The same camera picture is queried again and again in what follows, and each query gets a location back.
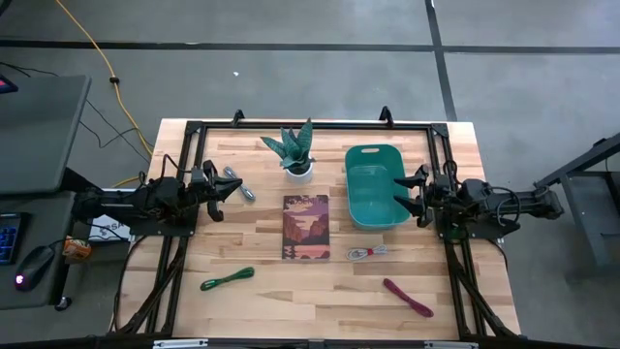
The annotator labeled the black metal side table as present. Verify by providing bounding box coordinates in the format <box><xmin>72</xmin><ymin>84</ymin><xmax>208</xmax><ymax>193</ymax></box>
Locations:
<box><xmin>534</xmin><ymin>133</ymin><xmax>620</xmax><ymax>272</ymax></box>

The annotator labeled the green snake plant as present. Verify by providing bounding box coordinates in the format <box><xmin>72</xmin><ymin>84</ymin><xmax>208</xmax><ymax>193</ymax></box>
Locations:
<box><xmin>260</xmin><ymin>117</ymin><xmax>317</xmax><ymax>172</ymax></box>

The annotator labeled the black floor cable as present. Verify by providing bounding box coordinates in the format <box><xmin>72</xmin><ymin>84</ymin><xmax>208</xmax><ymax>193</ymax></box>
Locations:
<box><xmin>0</xmin><ymin>60</ymin><xmax>151</xmax><ymax>164</ymax></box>

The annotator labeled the black metal table frame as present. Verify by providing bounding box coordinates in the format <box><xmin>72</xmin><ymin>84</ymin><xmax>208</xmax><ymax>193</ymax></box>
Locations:
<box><xmin>108</xmin><ymin>118</ymin><xmax>519</xmax><ymax>340</ymax></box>

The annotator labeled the orange snack packet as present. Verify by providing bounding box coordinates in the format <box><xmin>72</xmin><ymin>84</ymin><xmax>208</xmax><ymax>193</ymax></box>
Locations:
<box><xmin>62</xmin><ymin>236</ymin><xmax>92</xmax><ymax>261</ymax></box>

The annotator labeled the black computer mouse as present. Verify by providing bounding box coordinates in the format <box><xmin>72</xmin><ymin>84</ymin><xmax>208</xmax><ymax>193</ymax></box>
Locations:
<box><xmin>14</xmin><ymin>245</ymin><xmax>55</xmax><ymax>292</ymax></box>

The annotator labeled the black backlit keyboard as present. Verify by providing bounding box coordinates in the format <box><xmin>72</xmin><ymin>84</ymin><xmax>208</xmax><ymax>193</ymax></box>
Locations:
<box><xmin>0</xmin><ymin>212</ymin><xmax>23</xmax><ymax>266</ymax></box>

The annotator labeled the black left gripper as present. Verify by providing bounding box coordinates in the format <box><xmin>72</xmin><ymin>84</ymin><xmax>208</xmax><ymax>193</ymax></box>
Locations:
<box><xmin>191</xmin><ymin>159</ymin><xmax>244</xmax><ymax>223</ymax></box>

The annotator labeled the white cable with red tie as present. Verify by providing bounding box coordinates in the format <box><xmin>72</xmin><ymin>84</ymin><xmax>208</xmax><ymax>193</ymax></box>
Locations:
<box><xmin>345</xmin><ymin>243</ymin><xmax>388</xmax><ymax>263</ymax></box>

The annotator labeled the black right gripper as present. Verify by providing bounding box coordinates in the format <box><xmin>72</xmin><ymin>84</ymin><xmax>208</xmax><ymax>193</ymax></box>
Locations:
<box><xmin>393</xmin><ymin>163</ymin><xmax>454</xmax><ymax>229</ymax></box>

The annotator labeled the yellow extension cord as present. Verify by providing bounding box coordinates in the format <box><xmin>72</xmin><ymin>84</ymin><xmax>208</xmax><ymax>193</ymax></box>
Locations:
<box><xmin>55</xmin><ymin>0</ymin><xmax>155</xmax><ymax>190</ymax></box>

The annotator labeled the teal plastic bin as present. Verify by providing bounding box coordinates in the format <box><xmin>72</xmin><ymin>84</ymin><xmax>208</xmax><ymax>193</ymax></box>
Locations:
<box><xmin>344</xmin><ymin>143</ymin><xmax>412</xmax><ymax>232</ymax></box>

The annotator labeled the white plant pot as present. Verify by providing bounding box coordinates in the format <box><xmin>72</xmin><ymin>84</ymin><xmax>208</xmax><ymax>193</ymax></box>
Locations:
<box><xmin>284</xmin><ymin>162</ymin><xmax>315</xmax><ymax>185</ymax></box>

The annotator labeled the grey USB-C cable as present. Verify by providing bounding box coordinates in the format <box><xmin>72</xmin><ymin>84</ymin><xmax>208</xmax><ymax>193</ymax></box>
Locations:
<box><xmin>222</xmin><ymin>166</ymin><xmax>257</xmax><ymax>203</ymax></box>

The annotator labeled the silver metal bracket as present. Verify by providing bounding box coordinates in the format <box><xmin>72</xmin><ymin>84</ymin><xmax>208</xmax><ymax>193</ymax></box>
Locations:
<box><xmin>153</xmin><ymin>338</ymin><xmax>209</xmax><ymax>349</ymax></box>
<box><xmin>424</xmin><ymin>340</ymin><xmax>479</xmax><ymax>349</ymax></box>

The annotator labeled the notebook with landscape cover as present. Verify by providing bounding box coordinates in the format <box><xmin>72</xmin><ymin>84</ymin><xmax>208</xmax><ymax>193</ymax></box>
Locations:
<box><xmin>281</xmin><ymin>194</ymin><xmax>331</xmax><ymax>262</ymax></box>

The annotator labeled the grey desk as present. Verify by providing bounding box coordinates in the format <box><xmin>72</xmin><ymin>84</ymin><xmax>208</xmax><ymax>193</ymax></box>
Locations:
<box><xmin>0</xmin><ymin>75</ymin><xmax>93</xmax><ymax>311</ymax></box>

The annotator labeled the white printed sheet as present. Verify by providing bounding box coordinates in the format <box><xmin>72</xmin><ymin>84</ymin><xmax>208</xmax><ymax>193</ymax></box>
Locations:
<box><xmin>89</xmin><ymin>214</ymin><xmax>133</xmax><ymax>242</ymax></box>

